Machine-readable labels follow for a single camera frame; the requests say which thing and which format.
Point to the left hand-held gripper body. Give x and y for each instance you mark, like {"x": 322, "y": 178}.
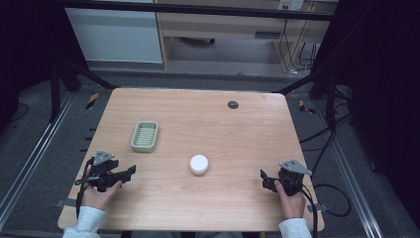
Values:
{"x": 100, "y": 170}

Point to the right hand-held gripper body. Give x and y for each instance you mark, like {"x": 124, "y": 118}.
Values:
{"x": 292, "y": 178}

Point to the green plastic soap dish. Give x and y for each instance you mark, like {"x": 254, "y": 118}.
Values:
{"x": 144, "y": 136}

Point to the white round soap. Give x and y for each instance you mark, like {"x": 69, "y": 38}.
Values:
{"x": 199, "y": 164}

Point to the person's right hand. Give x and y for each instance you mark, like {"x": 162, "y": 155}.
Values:
{"x": 293, "y": 206}

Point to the person's left hand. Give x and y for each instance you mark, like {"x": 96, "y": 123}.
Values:
{"x": 97, "y": 198}

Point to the yellow black floor tape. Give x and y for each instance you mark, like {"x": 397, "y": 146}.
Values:
{"x": 92, "y": 100}
{"x": 306, "y": 107}

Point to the black table grommet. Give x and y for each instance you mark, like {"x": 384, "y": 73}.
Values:
{"x": 233, "y": 104}

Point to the black stand leg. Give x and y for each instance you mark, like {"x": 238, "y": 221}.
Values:
{"x": 54, "y": 95}
{"x": 330, "y": 99}

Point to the black curtain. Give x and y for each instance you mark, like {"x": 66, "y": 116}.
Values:
{"x": 29, "y": 43}
{"x": 383, "y": 82}

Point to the white cabinet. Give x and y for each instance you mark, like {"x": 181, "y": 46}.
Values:
{"x": 115, "y": 36}

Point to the grey table edge bracket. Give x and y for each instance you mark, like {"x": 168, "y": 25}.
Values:
{"x": 64, "y": 202}
{"x": 317, "y": 207}

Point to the metal floor rail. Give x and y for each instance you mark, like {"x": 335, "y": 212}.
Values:
{"x": 33, "y": 158}
{"x": 351, "y": 185}

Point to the black horizontal frame bar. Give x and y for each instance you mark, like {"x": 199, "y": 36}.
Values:
{"x": 198, "y": 9}

